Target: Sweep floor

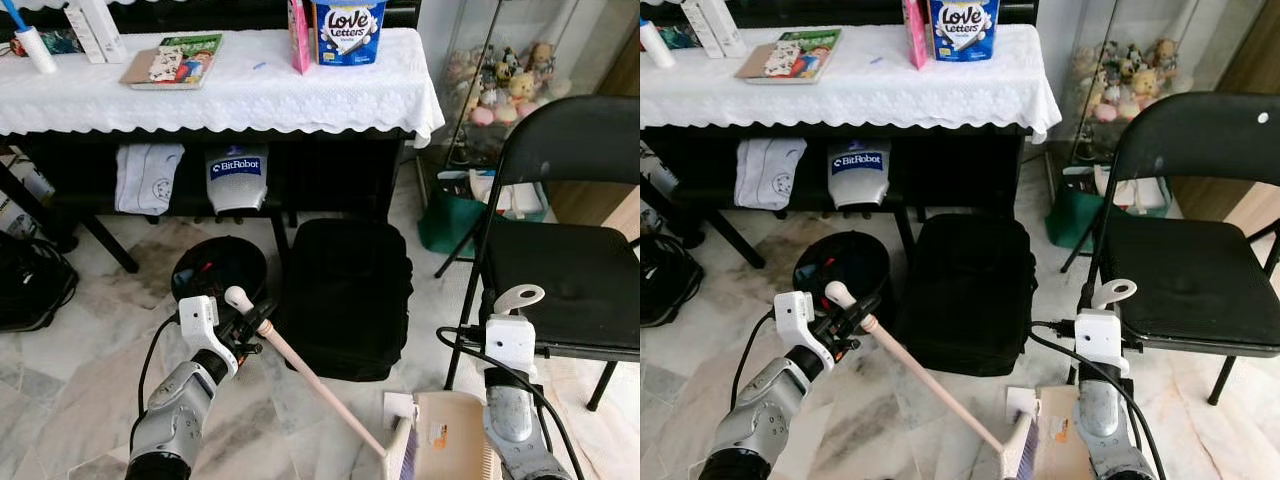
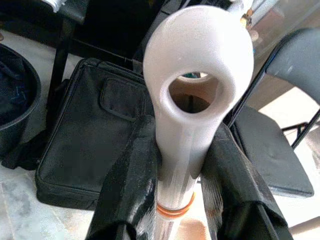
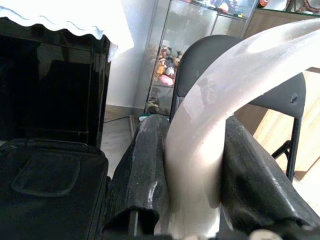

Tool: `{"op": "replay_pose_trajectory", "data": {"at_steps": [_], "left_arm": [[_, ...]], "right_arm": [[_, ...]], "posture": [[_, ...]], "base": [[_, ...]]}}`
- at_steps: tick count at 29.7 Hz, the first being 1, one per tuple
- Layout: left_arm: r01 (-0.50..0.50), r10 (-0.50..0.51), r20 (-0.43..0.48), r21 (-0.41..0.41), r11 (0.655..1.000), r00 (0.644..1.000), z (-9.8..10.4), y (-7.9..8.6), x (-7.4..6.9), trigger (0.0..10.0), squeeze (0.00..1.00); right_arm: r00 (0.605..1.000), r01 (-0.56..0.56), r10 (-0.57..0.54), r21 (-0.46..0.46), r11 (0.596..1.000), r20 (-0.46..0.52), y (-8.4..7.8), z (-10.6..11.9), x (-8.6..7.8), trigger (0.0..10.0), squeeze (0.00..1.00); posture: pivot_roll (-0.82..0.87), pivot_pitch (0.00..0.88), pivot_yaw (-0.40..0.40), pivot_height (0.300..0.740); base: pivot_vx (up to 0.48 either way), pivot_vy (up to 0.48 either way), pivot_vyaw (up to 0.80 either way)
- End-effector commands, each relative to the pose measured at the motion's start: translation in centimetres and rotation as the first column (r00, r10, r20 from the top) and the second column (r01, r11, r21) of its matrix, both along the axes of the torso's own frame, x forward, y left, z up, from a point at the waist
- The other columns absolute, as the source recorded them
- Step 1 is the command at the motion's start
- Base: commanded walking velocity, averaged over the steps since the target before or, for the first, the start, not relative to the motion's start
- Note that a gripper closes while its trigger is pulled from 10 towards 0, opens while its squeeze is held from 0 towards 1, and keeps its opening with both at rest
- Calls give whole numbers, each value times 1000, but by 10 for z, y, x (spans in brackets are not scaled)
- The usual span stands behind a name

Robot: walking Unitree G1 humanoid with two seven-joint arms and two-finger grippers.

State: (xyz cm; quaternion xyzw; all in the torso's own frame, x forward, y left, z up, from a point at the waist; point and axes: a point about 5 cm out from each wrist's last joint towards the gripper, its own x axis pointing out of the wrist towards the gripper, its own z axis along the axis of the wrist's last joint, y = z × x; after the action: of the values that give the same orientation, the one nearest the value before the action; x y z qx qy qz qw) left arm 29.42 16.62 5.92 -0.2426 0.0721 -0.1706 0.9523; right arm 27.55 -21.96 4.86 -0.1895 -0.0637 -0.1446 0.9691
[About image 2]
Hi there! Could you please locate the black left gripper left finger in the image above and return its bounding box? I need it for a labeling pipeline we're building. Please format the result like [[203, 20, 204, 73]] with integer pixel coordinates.
[[86, 116, 163, 240]]

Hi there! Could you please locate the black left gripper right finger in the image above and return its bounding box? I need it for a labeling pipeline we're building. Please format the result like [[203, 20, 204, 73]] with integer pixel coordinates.
[[199, 122, 291, 240]]

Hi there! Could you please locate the white-handled broom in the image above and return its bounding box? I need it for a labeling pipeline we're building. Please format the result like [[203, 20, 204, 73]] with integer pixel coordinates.
[[142, 4, 255, 240]]

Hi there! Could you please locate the black folding chair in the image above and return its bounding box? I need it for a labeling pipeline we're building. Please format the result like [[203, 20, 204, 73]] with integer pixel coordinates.
[[224, 27, 320, 200]]

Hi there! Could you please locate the black soft carry bag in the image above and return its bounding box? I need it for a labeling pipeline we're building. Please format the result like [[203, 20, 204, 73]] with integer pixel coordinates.
[[34, 57, 161, 211]]

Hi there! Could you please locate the black bin with dark liner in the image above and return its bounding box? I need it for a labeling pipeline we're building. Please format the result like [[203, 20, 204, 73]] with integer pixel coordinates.
[[0, 43, 42, 163]]

